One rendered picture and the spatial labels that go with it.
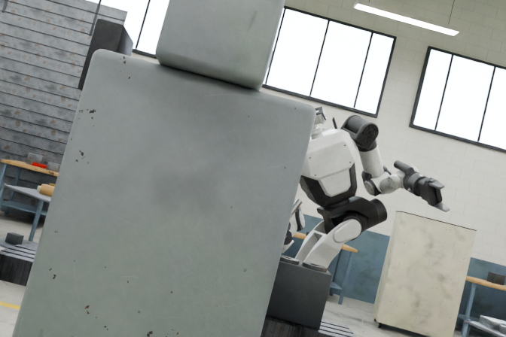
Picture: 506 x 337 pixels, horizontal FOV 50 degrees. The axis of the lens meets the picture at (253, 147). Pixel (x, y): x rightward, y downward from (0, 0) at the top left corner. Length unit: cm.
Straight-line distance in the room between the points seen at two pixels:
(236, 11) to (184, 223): 42
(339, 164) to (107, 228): 145
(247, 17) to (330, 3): 909
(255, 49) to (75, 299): 58
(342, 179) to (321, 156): 14
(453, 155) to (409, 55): 194
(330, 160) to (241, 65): 135
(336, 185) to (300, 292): 63
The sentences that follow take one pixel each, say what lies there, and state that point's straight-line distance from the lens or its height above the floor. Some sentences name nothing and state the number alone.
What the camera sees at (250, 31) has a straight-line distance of 108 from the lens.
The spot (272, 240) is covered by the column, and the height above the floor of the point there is 128.
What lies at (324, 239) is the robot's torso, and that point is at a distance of 242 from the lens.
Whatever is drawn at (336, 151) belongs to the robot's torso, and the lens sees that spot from 236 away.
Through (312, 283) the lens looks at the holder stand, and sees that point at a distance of 193.
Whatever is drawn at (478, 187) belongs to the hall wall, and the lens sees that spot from 1054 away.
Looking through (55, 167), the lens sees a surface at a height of 95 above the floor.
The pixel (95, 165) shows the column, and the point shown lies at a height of 134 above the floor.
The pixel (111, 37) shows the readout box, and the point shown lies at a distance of 162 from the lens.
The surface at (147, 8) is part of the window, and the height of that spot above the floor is 394.
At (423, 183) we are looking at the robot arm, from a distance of 224.
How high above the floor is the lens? 136
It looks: 4 degrees up
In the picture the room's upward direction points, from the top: 15 degrees clockwise
